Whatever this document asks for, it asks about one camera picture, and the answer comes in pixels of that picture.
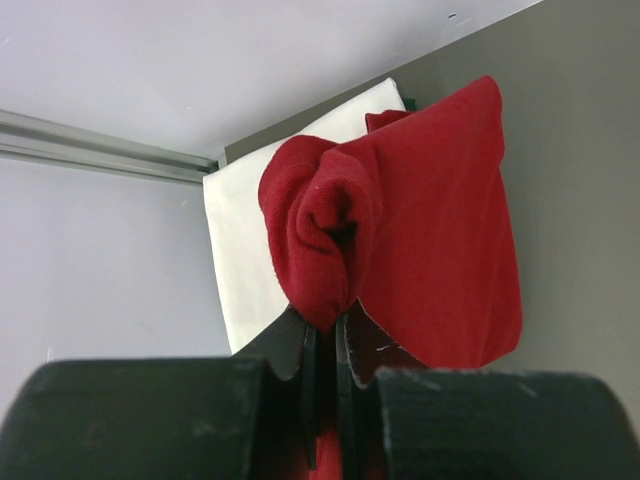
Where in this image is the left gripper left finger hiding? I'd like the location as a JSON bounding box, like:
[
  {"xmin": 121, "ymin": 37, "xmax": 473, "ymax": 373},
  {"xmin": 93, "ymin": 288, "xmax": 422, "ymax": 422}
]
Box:
[{"xmin": 234, "ymin": 305, "xmax": 318, "ymax": 470}]

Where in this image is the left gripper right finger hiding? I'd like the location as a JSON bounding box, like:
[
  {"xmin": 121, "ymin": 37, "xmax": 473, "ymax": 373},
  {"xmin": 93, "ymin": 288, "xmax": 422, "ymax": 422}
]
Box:
[{"xmin": 335, "ymin": 301, "xmax": 424, "ymax": 479}]

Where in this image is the dark red t shirt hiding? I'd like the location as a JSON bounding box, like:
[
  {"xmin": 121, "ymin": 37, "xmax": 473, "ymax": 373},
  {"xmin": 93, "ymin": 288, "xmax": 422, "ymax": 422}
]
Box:
[{"xmin": 257, "ymin": 74, "xmax": 524, "ymax": 480}]

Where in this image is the folded white t shirt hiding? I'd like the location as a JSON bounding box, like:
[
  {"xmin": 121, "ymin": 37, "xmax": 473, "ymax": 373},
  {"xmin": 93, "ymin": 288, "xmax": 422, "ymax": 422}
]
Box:
[{"xmin": 203, "ymin": 77, "xmax": 405, "ymax": 354}]

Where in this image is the folded green t shirt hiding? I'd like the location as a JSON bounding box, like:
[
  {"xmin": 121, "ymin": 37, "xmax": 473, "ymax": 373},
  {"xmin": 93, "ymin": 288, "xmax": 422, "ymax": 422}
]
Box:
[{"xmin": 402, "ymin": 97, "xmax": 420, "ymax": 112}]

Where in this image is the aluminium frame rail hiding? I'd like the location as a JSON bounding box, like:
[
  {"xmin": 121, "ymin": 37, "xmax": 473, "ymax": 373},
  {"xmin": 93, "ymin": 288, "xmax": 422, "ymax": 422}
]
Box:
[{"xmin": 1, "ymin": 110, "xmax": 219, "ymax": 184}]

